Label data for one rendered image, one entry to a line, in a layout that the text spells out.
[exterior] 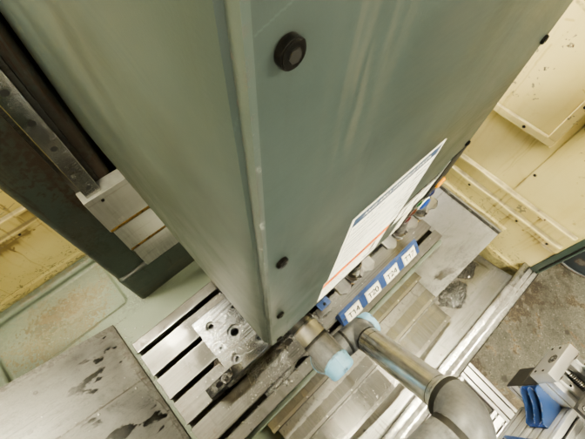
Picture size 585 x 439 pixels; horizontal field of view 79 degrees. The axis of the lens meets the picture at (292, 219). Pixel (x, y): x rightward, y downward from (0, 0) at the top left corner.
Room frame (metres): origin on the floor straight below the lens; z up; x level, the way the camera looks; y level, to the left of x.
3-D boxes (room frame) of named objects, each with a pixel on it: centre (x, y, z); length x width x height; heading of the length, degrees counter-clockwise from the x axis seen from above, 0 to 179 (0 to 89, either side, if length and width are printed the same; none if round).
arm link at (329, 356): (0.11, -0.12, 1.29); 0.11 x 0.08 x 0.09; 47
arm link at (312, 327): (0.17, -0.07, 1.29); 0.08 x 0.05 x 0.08; 137
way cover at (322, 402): (0.18, -0.34, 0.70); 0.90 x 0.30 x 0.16; 137
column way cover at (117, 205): (0.61, 0.41, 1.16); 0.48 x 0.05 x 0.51; 137
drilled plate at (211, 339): (0.24, 0.13, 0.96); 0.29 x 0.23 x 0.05; 137
